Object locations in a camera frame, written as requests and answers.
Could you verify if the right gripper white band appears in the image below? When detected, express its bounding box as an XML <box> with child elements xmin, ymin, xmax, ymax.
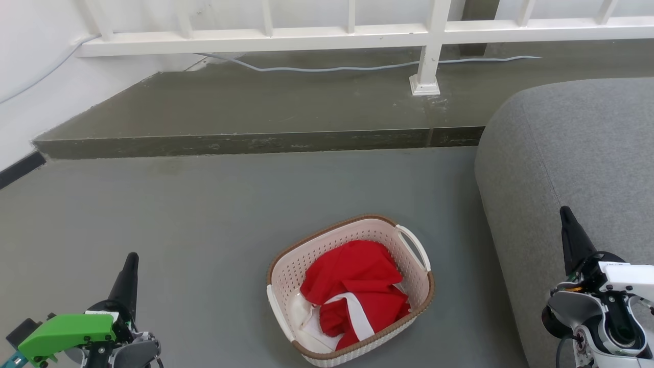
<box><xmin>559</xmin><ymin>206</ymin><xmax>654</xmax><ymax>306</ymax></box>

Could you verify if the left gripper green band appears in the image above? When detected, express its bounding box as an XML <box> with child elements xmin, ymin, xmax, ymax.
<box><xmin>5</xmin><ymin>252</ymin><xmax>139</xmax><ymax>368</ymax></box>

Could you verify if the cream perforated laundry basket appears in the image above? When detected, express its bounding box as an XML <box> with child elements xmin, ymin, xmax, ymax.
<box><xmin>266</xmin><ymin>214</ymin><xmax>436</xmax><ymax>368</ymax></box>

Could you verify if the grey fabric sofa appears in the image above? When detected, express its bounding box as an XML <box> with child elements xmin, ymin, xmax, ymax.
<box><xmin>474</xmin><ymin>78</ymin><xmax>654</xmax><ymax>368</ymax></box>

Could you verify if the black baseboard strip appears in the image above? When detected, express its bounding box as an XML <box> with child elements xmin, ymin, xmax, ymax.
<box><xmin>0</xmin><ymin>151</ymin><xmax>46</xmax><ymax>190</ymax></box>

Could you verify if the red garment with white stripe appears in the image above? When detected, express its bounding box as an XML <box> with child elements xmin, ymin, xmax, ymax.
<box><xmin>300</xmin><ymin>240</ymin><xmax>412</xmax><ymax>351</ymax></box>

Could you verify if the white metal railing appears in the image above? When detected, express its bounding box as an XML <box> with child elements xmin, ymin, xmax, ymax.
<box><xmin>76</xmin><ymin>0</ymin><xmax>654</xmax><ymax>97</ymax></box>

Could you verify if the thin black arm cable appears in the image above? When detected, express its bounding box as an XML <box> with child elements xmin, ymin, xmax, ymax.
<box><xmin>555</xmin><ymin>335</ymin><xmax>575</xmax><ymax>368</ymax></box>

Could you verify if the pale grey wall cable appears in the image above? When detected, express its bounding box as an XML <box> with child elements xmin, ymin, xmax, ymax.
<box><xmin>0</xmin><ymin>34</ymin><xmax>99</xmax><ymax>105</ymax></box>

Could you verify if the grey floor cable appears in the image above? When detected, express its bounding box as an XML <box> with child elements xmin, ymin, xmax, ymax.
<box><xmin>197</xmin><ymin>53</ymin><xmax>542</xmax><ymax>73</ymax></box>

